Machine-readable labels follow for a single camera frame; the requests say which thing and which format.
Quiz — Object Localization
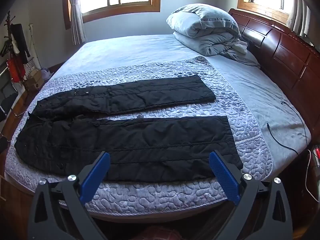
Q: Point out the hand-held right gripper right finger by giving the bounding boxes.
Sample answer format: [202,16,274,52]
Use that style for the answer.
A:
[209,150,293,240]

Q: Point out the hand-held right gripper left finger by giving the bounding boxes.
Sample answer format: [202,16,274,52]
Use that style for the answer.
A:
[27,151,112,240]

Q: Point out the black pants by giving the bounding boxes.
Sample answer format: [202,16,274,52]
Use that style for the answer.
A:
[14,74,243,183]

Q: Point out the lavender quilted mat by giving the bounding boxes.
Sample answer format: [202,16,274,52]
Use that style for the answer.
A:
[5,56,274,215]

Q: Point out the cardboard box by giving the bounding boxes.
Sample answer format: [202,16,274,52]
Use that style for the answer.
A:
[24,69,44,92]

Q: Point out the black chrome-framed chair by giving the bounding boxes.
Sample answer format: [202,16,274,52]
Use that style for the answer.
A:
[0,62,21,120]

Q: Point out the crumpled grey cloth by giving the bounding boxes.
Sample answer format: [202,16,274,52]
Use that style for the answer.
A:
[219,36,261,68]

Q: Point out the hanging red garment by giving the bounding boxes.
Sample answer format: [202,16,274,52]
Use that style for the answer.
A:
[7,57,26,83]

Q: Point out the bed with blue sheet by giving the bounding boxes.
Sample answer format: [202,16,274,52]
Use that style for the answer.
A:
[0,34,313,224]

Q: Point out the dark wooden headboard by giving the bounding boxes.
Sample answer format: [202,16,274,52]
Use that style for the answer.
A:
[228,8,320,145]

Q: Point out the hanging black garment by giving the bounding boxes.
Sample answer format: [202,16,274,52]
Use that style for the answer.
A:
[11,24,31,58]

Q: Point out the folded grey-blue duvet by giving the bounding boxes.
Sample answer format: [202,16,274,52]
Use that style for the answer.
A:
[166,3,242,56]

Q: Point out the white sheer curtain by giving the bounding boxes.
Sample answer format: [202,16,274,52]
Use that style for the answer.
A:
[286,0,313,38]

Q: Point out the wooden coat rack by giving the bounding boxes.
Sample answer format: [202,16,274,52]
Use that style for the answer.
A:
[0,10,32,83]

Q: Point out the black cable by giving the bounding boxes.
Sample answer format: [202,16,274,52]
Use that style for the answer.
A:
[266,101,308,155]

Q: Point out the white cable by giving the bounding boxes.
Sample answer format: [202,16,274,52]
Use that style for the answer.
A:
[304,150,320,203]

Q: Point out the white wire rack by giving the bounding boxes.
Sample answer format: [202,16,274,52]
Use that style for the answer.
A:
[24,59,42,75]

